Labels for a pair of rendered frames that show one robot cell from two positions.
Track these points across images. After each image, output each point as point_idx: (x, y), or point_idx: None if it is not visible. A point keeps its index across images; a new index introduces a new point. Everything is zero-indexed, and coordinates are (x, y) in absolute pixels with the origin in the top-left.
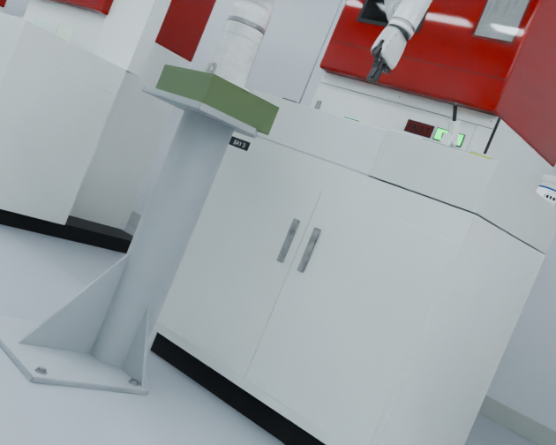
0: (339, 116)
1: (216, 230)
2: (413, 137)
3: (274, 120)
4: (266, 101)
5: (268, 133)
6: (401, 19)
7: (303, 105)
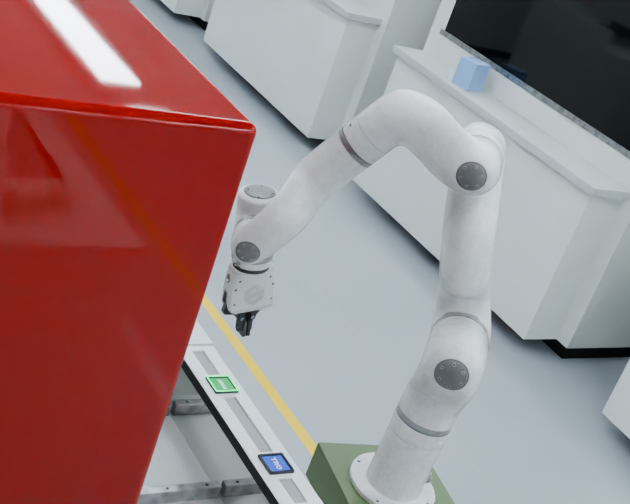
0: (246, 394)
1: None
2: (198, 322)
3: (312, 457)
4: (339, 443)
5: (306, 472)
6: None
7: (277, 438)
